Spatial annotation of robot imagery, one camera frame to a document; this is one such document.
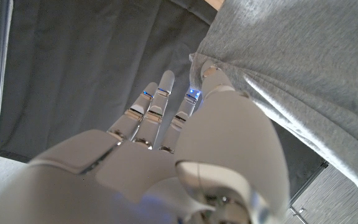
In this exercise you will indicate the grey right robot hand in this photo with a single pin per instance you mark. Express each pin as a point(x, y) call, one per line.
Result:
point(120, 174)

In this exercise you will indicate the grey shorts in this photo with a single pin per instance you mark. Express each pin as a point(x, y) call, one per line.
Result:
point(306, 62)

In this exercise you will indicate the black backdrop curtain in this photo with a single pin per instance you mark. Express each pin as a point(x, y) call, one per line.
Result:
point(73, 62)

